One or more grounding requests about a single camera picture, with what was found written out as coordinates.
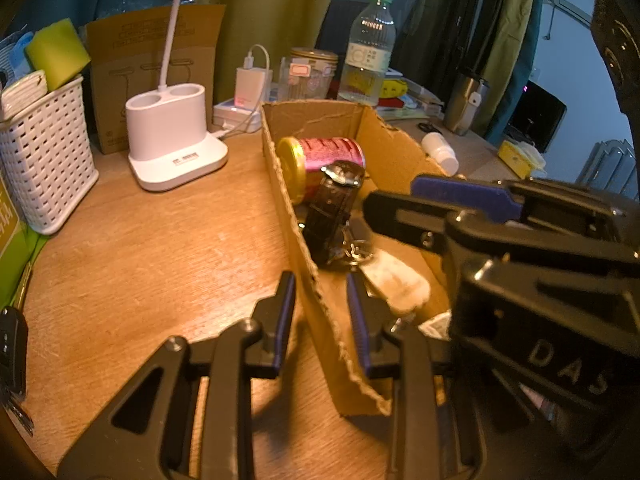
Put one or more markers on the clear water bottle green cap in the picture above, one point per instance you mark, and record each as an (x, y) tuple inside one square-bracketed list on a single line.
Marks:
[(367, 55)]

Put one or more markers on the small white bottle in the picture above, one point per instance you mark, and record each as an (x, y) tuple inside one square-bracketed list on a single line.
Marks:
[(440, 152)]

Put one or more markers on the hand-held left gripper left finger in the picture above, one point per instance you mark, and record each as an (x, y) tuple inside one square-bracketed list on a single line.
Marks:
[(286, 320)]

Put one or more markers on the white paper scrap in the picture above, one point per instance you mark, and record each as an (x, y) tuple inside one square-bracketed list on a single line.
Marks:
[(436, 325)]

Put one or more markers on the green curtain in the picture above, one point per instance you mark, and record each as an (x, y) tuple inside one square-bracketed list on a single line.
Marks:
[(280, 5)]

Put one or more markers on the green box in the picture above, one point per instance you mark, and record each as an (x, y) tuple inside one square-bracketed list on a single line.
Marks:
[(12, 245)]

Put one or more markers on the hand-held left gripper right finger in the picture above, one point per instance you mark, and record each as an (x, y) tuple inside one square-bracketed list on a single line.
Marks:
[(356, 325)]

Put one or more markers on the torn cardboard box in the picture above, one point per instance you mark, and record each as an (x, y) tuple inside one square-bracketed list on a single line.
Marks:
[(320, 270)]

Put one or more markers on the yellow tissue pack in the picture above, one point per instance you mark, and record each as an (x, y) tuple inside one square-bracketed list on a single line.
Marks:
[(520, 157)]

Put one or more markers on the black monitor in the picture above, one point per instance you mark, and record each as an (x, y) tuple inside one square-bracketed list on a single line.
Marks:
[(537, 115)]

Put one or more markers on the brown cardboard packaging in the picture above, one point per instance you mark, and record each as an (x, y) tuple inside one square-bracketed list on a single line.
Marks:
[(195, 50)]

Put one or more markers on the black car key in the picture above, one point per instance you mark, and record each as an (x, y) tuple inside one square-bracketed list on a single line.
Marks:
[(11, 350)]

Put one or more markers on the white plastic basket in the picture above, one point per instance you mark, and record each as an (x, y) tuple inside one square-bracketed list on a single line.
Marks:
[(45, 165)]

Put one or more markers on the hanging clothes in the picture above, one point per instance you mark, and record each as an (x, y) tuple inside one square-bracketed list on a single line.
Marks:
[(480, 15)]

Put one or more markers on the grey radiator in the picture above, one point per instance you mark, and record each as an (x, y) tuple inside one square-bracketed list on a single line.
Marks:
[(605, 165)]

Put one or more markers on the green sponge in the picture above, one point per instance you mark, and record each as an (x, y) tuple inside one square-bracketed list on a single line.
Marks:
[(57, 52)]

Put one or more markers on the glass jar with gold lid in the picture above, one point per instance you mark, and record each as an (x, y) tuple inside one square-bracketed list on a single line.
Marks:
[(307, 77)]

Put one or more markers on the red can with gold lid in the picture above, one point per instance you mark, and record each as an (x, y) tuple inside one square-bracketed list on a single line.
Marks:
[(330, 152)]

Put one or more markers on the black scissors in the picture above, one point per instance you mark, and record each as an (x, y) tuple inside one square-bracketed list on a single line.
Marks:
[(425, 126)]

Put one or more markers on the steel tumbler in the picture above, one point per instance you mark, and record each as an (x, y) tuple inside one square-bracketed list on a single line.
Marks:
[(465, 105)]

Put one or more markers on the white power strip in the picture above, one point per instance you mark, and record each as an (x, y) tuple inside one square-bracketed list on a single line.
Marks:
[(230, 112)]

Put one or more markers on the white lamp base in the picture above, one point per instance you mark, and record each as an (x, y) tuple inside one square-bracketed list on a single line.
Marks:
[(167, 135)]

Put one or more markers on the stack of books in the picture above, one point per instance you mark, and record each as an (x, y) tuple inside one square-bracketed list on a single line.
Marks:
[(405, 100)]

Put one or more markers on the white folded cloth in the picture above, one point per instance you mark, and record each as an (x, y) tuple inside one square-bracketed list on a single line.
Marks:
[(25, 90)]

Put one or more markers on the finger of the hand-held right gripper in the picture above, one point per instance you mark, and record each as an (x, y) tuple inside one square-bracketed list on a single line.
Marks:
[(460, 195), (400, 215)]

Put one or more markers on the white air conditioner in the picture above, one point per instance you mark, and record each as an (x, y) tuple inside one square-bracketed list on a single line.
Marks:
[(567, 5)]

